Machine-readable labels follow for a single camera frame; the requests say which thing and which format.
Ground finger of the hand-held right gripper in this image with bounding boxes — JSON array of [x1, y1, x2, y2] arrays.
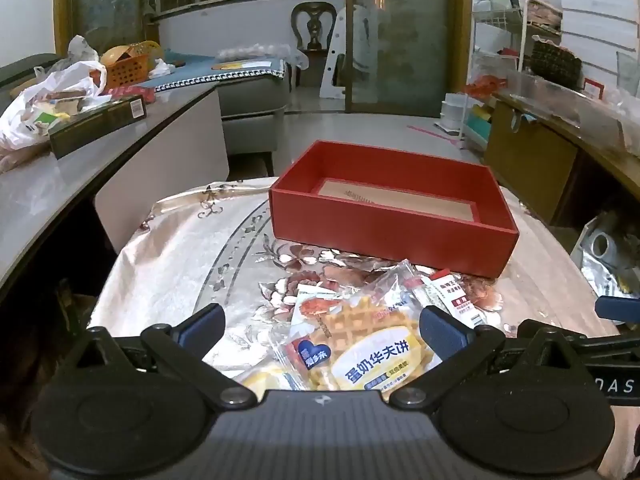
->
[[595, 296, 640, 323], [565, 332, 640, 362]]

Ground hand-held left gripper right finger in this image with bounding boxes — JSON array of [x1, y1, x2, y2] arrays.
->
[[389, 305, 590, 408]]

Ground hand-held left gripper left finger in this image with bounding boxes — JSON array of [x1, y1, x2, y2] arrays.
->
[[57, 304, 258, 408]]

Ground silver white strip packet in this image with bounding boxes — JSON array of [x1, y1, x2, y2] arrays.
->
[[420, 268, 488, 331]]

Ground waffle snack packet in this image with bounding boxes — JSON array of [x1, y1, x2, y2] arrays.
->
[[280, 260, 443, 393]]

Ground yellow cake packet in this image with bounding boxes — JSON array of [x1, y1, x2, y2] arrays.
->
[[235, 365, 301, 392]]

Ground red cardboard box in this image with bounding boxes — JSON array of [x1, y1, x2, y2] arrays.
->
[[268, 140, 521, 280]]

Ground white noodle snack packet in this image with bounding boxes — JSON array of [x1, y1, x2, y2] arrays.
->
[[291, 282, 351, 341]]

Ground silver foil bag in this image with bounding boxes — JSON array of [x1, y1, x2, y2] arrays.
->
[[570, 210, 640, 306]]

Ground silver floral tablecloth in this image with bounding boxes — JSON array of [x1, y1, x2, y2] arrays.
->
[[87, 177, 640, 393]]

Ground wooden cabinet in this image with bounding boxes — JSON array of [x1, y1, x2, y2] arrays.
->
[[484, 87, 640, 227]]

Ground grey counter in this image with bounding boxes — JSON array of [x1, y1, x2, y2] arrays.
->
[[0, 82, 231, 306]]

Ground green and yellow boxes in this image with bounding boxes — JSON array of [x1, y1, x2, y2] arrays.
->
[[464, 104, 494, 142]]

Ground grey sofa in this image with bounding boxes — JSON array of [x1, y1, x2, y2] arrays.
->
[[216, 55, 292, 156]]

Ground clear plastic sheet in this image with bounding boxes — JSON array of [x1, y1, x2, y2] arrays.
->
[[504, 67, 640, 152]]

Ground stacked white containers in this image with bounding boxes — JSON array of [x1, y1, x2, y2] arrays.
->
[[440, 92, 471, 134]]

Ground dark green box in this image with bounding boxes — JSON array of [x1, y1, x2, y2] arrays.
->
[[48, 95, 147, 160]]

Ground red wrappers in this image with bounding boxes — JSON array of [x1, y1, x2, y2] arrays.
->
[[107, 85, 158, 104]]

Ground red plastic bag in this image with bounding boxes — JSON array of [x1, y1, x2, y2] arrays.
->
[[465, 75, 507, 102]]

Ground dark woven bag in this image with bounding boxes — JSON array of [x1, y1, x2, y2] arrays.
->
[[530, 40, 584, 89]]

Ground blue patterned cloth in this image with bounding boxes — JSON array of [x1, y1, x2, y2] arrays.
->
[[150, 52, 288, 93]]

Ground orange plastic basket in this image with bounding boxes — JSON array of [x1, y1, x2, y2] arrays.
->
[[100, 40, 163, 90]]

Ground white plastic bag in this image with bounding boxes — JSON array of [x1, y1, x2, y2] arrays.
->
[[0, 60, 108, 151]]

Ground clear plastic bag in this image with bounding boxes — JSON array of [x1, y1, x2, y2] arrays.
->
[[217, 41, 311, 70]]

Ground white step stool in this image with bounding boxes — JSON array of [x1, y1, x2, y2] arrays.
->
[[320, 5, 373, 100]]

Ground glass sliding door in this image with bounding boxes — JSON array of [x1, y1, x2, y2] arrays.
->
[[345, 0, 473, 117]]

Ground crumpled grey plastic bag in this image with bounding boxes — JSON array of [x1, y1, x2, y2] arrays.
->
[[67, 35, 101, 63]]

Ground dark wooden chair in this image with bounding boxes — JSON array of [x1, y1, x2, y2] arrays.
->
[[291, 2, 341, 52]]

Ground white wire rack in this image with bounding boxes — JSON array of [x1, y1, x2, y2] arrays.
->
[[472, 0, 563, 73]]

